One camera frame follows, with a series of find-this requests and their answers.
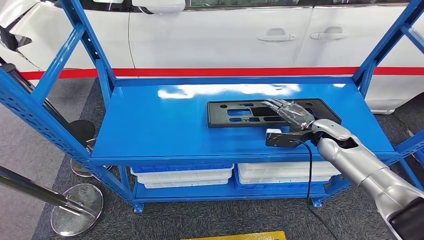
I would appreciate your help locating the black base stanchion post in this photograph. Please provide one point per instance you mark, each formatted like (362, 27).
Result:
(81, 130)

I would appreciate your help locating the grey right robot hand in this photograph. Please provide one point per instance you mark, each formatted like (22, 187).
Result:
(294, 114)

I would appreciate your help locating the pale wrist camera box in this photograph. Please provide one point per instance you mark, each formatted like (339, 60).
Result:
(280, 139)

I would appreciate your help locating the yellow floor tape square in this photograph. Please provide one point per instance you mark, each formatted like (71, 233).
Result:
(238, 236)

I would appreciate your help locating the black plastic panel part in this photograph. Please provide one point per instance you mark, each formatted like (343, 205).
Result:
(218, 117)

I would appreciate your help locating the blue metal shelf rack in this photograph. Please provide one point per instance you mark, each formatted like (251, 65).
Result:
(159, 129)

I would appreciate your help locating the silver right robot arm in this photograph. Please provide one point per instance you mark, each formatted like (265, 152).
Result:
(361, 169)

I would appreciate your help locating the chrome stanchion post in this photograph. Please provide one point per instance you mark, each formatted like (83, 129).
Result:
(79, 169)
(78, 212)

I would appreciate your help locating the white car with red stripe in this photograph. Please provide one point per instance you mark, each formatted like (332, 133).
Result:
(205, 43)

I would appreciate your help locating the white plastic bin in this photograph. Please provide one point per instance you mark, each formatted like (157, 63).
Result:
(185, 184)
(285, 172)
(185, 175)

